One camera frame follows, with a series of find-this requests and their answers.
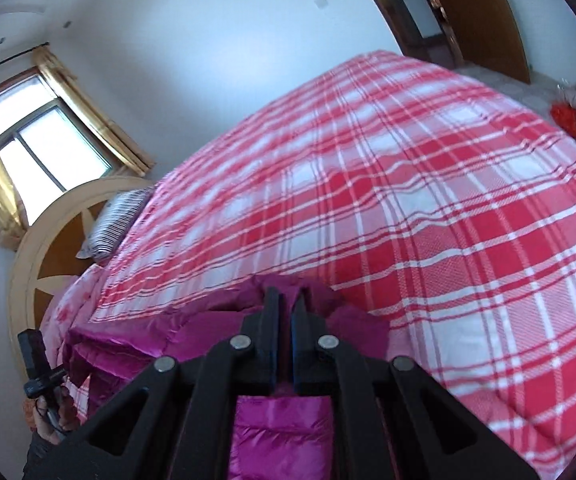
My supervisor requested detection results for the pink floral folded quilt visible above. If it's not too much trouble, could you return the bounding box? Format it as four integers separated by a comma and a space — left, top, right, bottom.
43, 265, 101, 343

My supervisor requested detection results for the window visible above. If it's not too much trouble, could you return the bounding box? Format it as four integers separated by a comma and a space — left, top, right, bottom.
0, 72, 119, 221

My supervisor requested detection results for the striped pillow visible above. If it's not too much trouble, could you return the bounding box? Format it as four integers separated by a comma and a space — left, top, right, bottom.
77, 186, 156, 263

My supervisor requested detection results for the dark wooden door frame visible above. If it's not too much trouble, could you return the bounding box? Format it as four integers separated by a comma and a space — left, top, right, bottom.
348, 0, 463, 68

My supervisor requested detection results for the black curtain rod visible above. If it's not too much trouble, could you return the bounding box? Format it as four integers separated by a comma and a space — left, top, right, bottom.
0, 44, 51, 83

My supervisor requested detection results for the brown wooden door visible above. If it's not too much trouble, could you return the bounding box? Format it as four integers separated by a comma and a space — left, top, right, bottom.
413, 0, 531, 84

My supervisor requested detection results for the red cloth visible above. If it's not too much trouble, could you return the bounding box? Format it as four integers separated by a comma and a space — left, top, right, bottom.
550, 102, 576, 139

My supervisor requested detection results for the cream and wood headboard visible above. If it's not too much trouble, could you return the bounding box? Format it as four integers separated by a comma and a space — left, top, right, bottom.
8, 176, 156, 361

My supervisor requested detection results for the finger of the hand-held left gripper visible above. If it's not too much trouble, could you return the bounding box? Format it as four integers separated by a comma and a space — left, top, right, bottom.
24, 367, 68, 398
18, 329, 46, 386

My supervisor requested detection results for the bed with red plaid sheet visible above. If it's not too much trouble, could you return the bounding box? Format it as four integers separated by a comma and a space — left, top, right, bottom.
43, 50, 576, 480

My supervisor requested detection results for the narrow yellow curtain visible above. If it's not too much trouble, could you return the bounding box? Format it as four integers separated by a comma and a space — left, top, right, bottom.
35, 47, 156, 177

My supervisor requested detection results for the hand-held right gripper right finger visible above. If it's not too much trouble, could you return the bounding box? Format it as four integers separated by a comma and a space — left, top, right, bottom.
290, 296, 536, 480

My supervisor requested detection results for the purple down jacket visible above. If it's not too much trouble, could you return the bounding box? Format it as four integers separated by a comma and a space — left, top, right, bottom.
63, 274, 391, 480

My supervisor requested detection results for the person's left forearm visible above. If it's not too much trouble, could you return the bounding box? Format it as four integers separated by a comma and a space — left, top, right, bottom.
22, 432, 78, 480

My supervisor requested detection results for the person's left hand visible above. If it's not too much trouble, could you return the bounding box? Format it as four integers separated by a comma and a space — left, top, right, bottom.
30, 394, 81, 443

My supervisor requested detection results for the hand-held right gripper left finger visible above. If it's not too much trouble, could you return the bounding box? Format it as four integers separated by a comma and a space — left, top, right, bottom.
68, 286, 285, 480

